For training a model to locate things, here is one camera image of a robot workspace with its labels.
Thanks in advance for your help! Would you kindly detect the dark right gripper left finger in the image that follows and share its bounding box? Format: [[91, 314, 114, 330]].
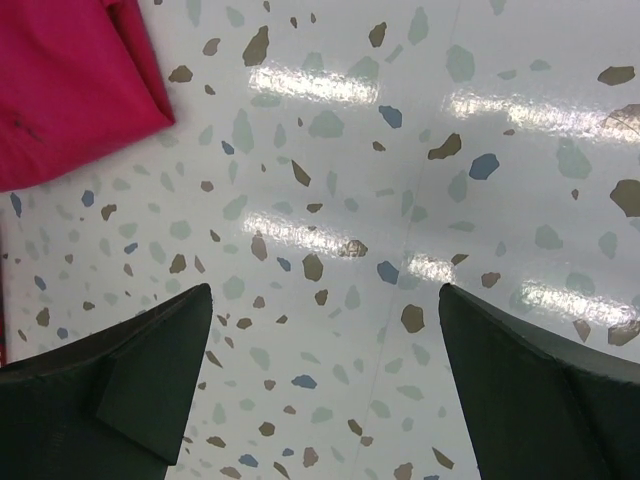
[[1, 283, 213, 480]]

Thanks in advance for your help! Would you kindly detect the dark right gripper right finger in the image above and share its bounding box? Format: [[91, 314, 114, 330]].
[[438, 284, 639, 479]]

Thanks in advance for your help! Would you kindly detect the magenta t shirt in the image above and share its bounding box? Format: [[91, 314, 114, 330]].
[[1, 1, 175, 191]]

